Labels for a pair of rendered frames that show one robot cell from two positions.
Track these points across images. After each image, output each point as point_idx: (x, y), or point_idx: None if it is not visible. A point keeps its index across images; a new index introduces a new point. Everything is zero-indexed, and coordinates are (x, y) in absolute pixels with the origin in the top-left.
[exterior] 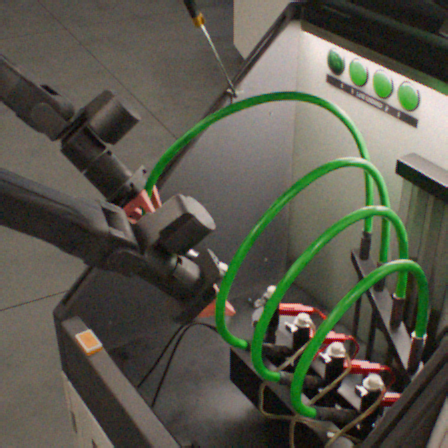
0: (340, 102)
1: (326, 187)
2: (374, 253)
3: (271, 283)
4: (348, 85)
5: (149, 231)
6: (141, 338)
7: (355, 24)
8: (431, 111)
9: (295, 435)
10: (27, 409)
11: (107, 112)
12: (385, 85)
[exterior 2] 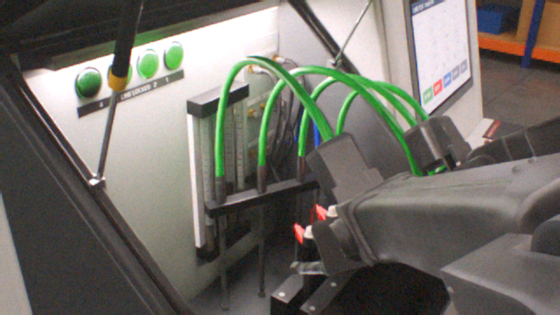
0: (103, 123)
1: None
2: (173, 222)
3: None
4: (109, 97)
5: (465, 149)
6: None
7: (84, 32)
8: (192, 53)
9: (363, 278)
10: None
11: (361, 152)
12: (156, 60)
